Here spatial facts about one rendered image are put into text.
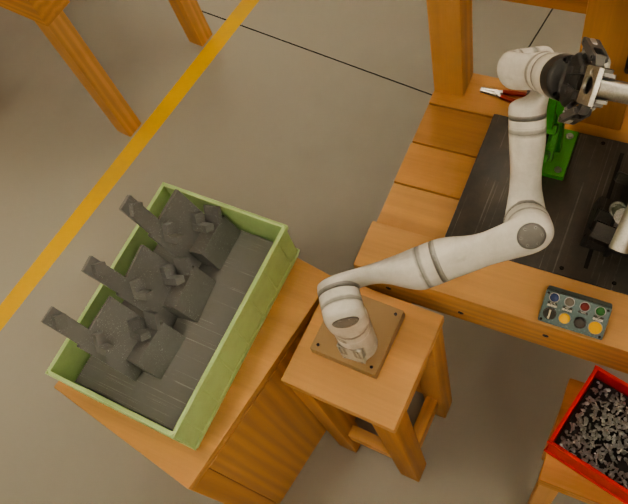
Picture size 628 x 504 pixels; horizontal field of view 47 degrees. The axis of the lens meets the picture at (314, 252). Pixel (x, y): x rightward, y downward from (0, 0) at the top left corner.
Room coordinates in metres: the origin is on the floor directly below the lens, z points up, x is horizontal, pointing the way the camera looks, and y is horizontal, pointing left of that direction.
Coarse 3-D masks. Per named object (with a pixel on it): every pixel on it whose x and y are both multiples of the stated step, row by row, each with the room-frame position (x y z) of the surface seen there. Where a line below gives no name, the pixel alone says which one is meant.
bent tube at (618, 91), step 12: (588, 72) 0.55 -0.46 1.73; (600, 72) 0.53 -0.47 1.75; (588, 84) 0.54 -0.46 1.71; (600, 84) 0.52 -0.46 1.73; (612, 84) 0.52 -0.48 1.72; (624, 84) 0.52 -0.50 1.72; (588, 96) 0.52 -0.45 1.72; (600, 96) 0.52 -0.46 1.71; (612, 96) 0.51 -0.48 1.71; (624, 96) 0.50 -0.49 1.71; (624, 216) 0.39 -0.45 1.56; (624, 228) 0.38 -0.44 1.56; (612, 240) 0.38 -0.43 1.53; (624, 240) 0.37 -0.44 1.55; (624, 252) 0.35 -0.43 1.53
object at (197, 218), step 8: (192, 216) 1.16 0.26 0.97; (200, 216) 1.15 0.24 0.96; (168, 224) 1.12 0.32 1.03; (192, 224) 1.15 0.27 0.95; (200, 224) 1.13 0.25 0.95; (208, 224) 1.12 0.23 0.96; (168, 232) 1.11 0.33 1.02; (168, 240) 1.09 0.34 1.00; (176, 240) 1.07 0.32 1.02; (184, 240) 1.07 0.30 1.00
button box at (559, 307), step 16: (560, 288) 0.54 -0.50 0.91; (544, 304) 0.52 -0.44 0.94; (560, 304) 0.50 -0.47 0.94; (576, 304) 0.48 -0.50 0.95; (592, 304) 0.46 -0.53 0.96; (608, 304) 0.45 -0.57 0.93; (544, 320) 0.49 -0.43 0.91; (592, 320) 0.43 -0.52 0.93; (608, 320) 0.42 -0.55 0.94; (592, 336) 0.41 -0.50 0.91
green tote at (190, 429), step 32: (160, 192) 1.29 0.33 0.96; (192, 192) 1.24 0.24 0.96; (256, 224) 1.08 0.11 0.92; (128, 256) 1.15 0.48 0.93; (288, 256) 0.98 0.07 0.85; (256, 288) 0.88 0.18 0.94; (256, 320) 0.85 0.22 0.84; (64, 352) 0.95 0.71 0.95; (224, 352) 0.76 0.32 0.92; (224, 384) 0.72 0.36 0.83; (128, 416) 0.75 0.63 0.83; (192, 416) 0.64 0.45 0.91; (192, 448) 0.60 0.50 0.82
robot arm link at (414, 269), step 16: (400, 256) 0.64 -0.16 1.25; (416, 256) 0.62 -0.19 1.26; (352, 272) 0.67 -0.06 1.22; (368, 272) 0.65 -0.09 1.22; (384, 272) 0.63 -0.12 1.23; (400, 272) 0.61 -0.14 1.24; (416, 272) 0.59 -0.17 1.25; (432, 272) 0.58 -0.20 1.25; (320, 288) 0.68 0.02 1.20; (416, 288) 0.58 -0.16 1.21
